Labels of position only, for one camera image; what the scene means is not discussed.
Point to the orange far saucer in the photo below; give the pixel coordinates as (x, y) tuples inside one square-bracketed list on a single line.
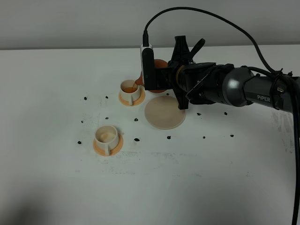
[(140, 99)]

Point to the white near teacup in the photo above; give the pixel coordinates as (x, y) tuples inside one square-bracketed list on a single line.
[(106, 139)]

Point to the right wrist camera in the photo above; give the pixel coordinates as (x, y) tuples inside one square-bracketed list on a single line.
[(148, 68)]

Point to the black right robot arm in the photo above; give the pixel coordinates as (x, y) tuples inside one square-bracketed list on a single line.
[(208, 83)]

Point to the orange saucer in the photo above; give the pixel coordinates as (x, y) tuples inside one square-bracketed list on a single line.
[(140, 99), (114, 151)]

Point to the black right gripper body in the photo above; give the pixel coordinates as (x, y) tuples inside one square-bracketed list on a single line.
[(190, 78)]

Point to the white teacup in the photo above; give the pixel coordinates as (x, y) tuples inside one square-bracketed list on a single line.
[(128, 85), (106, 139)]

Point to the beige round teapot coaster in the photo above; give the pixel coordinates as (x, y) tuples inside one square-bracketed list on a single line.
[(163, 113)]

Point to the orange near saucer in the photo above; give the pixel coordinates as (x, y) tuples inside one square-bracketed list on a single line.
[(114, 151)]

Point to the brown clay teapot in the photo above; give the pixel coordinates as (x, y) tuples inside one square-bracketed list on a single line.
[(158, 63)]

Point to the white far teacup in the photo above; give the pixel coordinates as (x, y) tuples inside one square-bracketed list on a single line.
[(128, 85)]

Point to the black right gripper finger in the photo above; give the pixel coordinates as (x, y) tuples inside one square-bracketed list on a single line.
[(183, 101), (180, 53)]

